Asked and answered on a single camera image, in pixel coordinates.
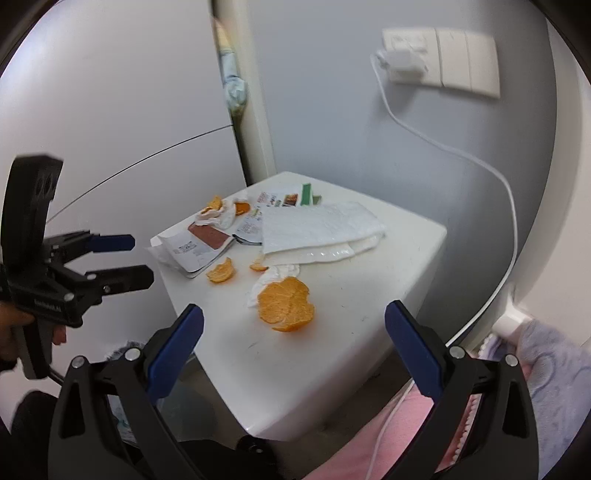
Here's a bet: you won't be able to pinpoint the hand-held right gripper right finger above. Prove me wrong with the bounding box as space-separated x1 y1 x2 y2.
385 300 540 480

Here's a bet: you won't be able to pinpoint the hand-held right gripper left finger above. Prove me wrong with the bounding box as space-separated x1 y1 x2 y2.
47 303 206 480

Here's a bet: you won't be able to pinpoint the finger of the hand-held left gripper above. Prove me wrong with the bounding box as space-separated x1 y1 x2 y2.
44 231 136 267
60 265 154 303

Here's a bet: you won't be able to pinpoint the medium orange peel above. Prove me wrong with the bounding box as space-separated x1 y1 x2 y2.
206 257 236 284

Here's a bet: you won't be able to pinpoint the white plastic bag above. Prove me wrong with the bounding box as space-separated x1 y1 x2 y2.
260 200 387 268

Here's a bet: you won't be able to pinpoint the printed flyer with green edge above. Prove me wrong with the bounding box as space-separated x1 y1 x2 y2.
233 183 322 245

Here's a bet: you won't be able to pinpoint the person's left hand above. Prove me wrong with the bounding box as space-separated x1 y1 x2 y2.
0 305 68 364

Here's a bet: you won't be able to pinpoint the white bedside cabinet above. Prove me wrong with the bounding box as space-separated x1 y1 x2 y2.
150 171 448 439

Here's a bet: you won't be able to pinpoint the large orange peel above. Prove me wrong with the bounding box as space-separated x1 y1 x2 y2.
257 276 316 333

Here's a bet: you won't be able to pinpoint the purple blanket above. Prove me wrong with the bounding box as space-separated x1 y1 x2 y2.
480 318 591 480

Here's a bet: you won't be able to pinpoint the silver refrigerator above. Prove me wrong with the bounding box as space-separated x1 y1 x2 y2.
0 0 250 370

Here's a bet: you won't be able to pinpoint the person's black pants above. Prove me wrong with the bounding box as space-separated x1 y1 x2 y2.
9 390 319 480

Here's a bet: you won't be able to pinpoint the pale blue cloth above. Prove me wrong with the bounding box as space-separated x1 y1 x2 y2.
216 18 250 116

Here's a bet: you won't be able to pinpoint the white charger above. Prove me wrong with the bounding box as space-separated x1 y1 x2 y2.
378 48 428 84

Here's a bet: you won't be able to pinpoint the white cable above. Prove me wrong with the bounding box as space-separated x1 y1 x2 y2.
369 52 519 480

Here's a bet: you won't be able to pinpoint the white wall switch plate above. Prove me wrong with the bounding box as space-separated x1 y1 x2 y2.
436 28 502 99

